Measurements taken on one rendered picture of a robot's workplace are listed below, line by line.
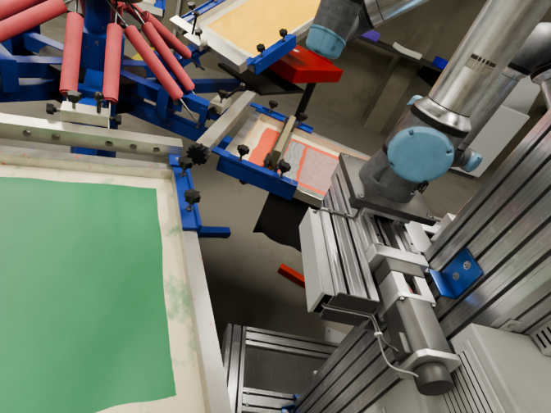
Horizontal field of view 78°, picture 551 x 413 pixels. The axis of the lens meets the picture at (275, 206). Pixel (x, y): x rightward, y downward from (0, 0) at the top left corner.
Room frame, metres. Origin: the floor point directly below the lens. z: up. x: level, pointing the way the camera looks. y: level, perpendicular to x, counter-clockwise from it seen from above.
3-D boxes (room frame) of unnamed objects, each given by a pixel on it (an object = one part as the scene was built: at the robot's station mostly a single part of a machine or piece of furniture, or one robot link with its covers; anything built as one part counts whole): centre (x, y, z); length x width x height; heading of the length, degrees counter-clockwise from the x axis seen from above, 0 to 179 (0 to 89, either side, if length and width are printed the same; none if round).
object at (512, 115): (5.35, -2.17, 0.78); 0.78 x 0.66 x 1.55; 15
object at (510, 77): (1.20, -0.48, 1.48); 0.12 x 0.11 x 0.49; 46
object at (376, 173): (0.83, -0.24, 1.31); 0.15 x 0.15 x 0.10
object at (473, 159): (1.28, -0.55, 1.28); 0.11 x 0.11 x 0.08; 46
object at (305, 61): (2.58, 0.29, 1.06); 0.61 x 0.46 x 0.12; 153
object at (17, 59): (1.31, 0.94, 0.99); 0.82 x 0.79 x 0.12; 93
